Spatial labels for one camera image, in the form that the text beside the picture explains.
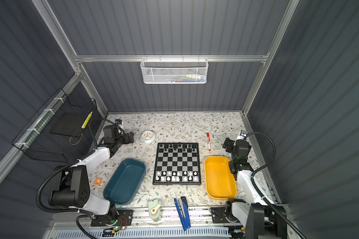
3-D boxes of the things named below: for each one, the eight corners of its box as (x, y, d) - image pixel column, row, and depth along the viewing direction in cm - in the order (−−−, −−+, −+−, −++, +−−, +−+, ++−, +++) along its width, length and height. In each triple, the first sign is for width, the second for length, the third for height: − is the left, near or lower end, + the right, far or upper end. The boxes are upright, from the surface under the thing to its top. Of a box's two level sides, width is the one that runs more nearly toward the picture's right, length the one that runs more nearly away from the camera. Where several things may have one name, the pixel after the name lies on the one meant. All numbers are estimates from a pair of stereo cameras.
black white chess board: (152, 185, 86) (151, 183, 84) (157, 144, 104) (157, 142, 102) (200, 184, 86) (201, 183, 84) (197, 144, 104) (198, 142, 102)
